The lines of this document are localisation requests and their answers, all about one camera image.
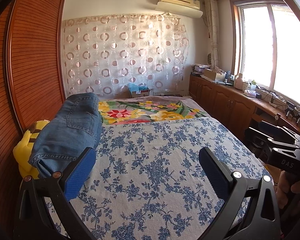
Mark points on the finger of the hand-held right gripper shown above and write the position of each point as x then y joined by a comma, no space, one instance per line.
290,133
262,136

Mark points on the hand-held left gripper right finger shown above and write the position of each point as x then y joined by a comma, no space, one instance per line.
215,175

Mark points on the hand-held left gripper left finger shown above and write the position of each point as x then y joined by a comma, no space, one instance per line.
80,171

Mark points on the blue denim pants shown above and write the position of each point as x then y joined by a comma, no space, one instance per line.
50,170
72,130

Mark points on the folded blue denim pants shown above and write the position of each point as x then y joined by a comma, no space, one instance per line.
50,170

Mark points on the person's right hand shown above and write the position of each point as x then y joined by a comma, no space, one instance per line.
285,190

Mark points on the white power strip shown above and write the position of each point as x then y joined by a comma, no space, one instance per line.
273,99

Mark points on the white tissue pack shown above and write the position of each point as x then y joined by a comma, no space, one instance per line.
250,93

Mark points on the green-capped bottle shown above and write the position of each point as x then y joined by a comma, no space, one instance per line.
253,87

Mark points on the long wooden cabinet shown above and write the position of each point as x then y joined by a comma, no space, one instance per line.
222,102

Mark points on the white jug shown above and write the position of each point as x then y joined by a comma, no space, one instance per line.
239,83

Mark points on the yellow plush toy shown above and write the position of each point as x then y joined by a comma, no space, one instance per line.
23,152

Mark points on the blue floral bed sheet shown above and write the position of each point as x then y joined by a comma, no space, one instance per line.
152,175

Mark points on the dark bottle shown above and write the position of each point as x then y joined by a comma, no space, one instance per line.
228,78

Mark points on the open cardboard box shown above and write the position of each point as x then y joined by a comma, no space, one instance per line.
213,75

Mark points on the colourful floral blanket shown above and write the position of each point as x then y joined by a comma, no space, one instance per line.
140,111

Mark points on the wood-framed window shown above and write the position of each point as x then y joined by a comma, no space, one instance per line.
270,50

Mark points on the stack of papers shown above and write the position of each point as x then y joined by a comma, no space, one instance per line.
200,68

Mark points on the small cardboard box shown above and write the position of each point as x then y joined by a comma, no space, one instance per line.
140,93

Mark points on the sheer circle-patterned curtain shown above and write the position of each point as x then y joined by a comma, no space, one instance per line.
120,55

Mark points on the brown slatted wooden wardrobe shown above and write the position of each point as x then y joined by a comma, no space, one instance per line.
35,55

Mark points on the white air deflector panel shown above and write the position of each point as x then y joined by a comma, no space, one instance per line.
180,9

